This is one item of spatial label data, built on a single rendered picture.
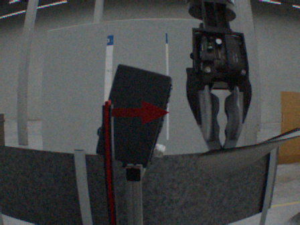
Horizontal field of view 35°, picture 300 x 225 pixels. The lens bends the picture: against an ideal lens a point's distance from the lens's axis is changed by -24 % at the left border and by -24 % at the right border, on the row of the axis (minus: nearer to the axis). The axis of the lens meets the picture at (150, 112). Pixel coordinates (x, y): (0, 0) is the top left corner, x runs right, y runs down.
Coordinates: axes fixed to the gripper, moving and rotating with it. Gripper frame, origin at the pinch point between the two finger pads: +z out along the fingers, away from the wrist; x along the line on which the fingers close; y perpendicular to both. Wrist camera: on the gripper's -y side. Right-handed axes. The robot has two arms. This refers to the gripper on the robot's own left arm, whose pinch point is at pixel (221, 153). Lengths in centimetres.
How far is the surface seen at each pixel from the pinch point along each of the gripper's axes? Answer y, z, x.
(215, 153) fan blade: 13.0, 2.5, -1.8
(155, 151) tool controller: -52, -11, -10
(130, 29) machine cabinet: -551, -252, -55
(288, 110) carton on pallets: -738, -204, 193
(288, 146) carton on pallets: -757, -147, 196
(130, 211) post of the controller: -46.8, 3.5, -14.5
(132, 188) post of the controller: -45.5, -1.8, -14.0
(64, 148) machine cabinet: -607, -122, -139
